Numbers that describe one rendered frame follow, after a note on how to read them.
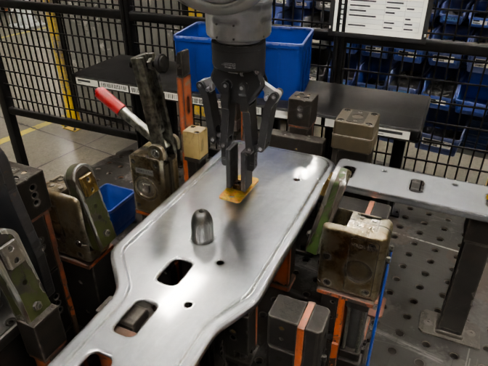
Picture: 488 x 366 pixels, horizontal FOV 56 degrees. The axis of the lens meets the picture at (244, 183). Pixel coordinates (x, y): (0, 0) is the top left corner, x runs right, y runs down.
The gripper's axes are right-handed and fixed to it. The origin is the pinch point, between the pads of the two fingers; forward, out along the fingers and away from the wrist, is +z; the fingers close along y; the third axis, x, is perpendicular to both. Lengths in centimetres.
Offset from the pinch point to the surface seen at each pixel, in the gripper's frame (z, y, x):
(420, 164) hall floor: 106, 25, 225
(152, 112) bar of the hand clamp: -7.6, -14.3, -1.8
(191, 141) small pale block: 0.7, -12.4, 6.2
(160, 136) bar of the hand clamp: -3.7, -13.4, -1.7
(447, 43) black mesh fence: -10, 26, 55
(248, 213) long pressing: 5.3, 3.6, -4.3
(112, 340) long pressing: 5.2, -0.3, -33.0
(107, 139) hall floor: 106, -183, 173
